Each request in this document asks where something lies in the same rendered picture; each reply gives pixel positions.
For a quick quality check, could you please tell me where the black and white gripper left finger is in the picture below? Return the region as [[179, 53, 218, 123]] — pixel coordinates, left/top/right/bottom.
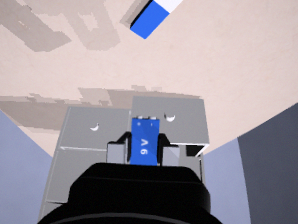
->
[[107, 132, 132, 164]]

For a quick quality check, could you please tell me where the blue and white eraser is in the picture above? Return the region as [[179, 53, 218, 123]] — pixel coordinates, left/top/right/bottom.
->
[[130, 0, 182, 39]]

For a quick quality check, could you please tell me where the blue nine-volt battery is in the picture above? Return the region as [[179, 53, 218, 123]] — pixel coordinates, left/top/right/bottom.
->
[[130, 116, 160, 165]]

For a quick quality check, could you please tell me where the small grey chest of drawers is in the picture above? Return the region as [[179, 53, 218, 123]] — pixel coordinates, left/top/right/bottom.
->
[[37, 106, 206, 223]]

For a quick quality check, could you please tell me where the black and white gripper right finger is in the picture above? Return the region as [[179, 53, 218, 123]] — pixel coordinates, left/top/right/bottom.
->
[[157, 133, 180, 166]]

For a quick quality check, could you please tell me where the grey drawer front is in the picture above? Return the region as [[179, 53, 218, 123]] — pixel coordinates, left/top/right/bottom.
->
[[43, 205, 57, 217], [60, 108, 130, 153], [129, 96, 210, 156], [179, 159, 201, 180], [47, 152, 107, 202]]

